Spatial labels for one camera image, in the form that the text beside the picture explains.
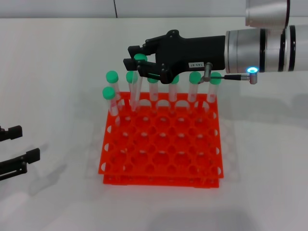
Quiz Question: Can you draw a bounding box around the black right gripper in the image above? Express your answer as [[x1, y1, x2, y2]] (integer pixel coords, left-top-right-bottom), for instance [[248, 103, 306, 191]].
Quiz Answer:
[[123, 30, 226, 84]]

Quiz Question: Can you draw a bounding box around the green-capped clear test tube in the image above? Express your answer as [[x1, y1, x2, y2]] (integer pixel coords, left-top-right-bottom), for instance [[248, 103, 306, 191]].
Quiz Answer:
[[167, 75, 180, 103], [130, 53, 148, 112], [147, 76, 160, 102], [102, 86, 121, 129], [187, 71, 202, 103], [206, 72, 222, 103], [105, 70, 122, 108], [126, 71, 141, 102]]

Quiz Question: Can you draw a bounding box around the orange plastic test tube rack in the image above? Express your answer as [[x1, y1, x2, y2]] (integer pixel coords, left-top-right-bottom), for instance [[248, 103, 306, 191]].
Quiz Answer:
[[98, 91, 225, 191]]

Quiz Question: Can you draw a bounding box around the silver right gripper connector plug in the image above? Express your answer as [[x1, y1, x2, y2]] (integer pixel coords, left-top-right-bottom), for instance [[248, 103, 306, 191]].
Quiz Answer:
[[198, 62, 214, 85]]

